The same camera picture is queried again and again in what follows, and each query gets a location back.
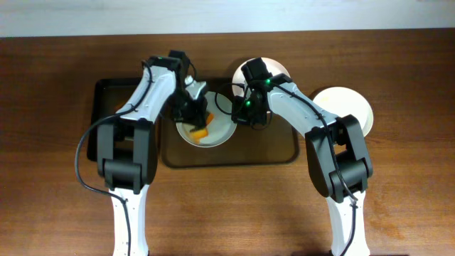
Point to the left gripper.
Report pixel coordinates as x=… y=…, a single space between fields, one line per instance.
x=195 y=119

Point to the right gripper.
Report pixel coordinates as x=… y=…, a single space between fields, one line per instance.
x=240 y=116

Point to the orange green sponge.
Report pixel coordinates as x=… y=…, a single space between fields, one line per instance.
x=197 y=134

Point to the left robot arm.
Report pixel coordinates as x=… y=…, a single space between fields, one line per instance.
x=128 y=181

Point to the small black tray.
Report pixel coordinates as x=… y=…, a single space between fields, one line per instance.
x=110 y=95

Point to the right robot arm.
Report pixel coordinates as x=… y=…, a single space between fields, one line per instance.
x=338 y=159

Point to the white plate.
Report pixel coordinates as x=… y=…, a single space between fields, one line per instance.
x=273 y=66
x=344 y=101
x=220 y=129

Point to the large brown tray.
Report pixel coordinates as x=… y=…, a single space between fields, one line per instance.
x=276 y=144

